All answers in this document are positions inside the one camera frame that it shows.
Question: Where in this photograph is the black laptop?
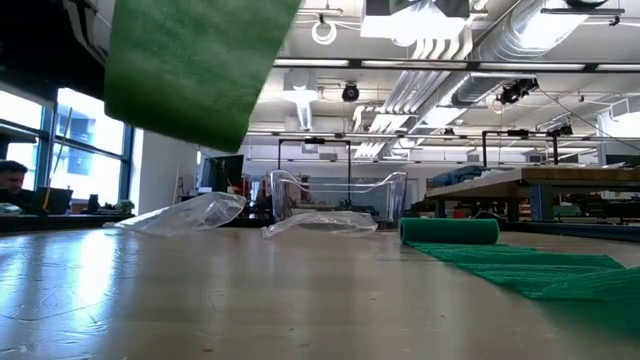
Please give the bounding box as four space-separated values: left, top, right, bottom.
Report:
33 185 74 216

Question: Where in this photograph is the white cable coil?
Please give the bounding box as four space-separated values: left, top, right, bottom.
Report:
309 18 339 47

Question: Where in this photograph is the grass green elastic bandage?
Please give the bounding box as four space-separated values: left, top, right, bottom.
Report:
103 0 304 154

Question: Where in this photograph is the teal elastic bandage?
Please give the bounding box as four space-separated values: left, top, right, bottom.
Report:
398 216 640 346

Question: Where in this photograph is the black ceiling spotlight cluster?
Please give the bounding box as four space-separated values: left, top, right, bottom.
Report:
496 77 541 107

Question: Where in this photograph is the clear plastic bin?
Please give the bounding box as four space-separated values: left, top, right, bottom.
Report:
269 169 409 227

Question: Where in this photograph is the white ceiling air unit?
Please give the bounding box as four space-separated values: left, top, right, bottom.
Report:
359 0 474 49

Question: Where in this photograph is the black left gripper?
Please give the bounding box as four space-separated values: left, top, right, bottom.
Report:
62 0 117 66

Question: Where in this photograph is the blue cloth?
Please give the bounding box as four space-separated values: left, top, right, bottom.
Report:
430 165 490 189

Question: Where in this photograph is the wooden workbench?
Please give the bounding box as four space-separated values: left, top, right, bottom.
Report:
424 166 640 225

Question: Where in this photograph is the silver ventilation duct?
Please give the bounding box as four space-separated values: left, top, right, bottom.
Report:
469 0 594 62

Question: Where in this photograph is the clear plastic bag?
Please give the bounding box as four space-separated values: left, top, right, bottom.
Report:
103 191 248 238
260 210 380 240

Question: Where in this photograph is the person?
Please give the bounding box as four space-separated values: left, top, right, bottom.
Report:
0 159 37 215

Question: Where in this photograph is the black camera rig frame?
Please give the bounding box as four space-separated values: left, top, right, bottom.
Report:
277 137 353 211
482 128 561 169

